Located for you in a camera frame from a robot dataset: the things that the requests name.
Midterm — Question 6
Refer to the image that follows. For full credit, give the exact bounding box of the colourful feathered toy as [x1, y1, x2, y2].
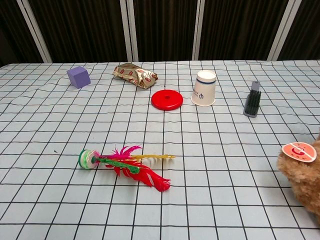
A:
[79, 144, 177, 193]

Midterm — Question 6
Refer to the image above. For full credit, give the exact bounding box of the red plastic disc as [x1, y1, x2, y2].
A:
[150, 89, 184, 112]

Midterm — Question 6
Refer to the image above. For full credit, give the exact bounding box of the checked white tablecloth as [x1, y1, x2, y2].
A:
[0, 59, 320, 240]

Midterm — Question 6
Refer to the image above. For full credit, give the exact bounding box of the gold foil snack packet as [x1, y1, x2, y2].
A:
[112, 62, 159, 90]

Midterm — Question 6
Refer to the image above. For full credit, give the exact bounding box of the white paper cup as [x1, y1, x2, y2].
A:
[190, 70, 217, 107]

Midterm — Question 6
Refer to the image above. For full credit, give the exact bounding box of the purple foam cube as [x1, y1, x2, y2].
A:
[66, 66, 91, 90]

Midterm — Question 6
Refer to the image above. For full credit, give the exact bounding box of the black folding screen with white frames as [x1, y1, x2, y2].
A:
[0, 0, 320, 66]

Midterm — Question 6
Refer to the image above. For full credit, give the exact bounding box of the grey brush with black bristles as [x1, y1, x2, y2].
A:
[242, 80, 262, 118]

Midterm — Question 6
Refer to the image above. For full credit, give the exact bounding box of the round orange hang tag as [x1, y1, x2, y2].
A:
[281, 142, 317, 163]

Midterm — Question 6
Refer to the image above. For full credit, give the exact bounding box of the brown teddy bear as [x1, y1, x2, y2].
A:
[276, 134, 320, 213]

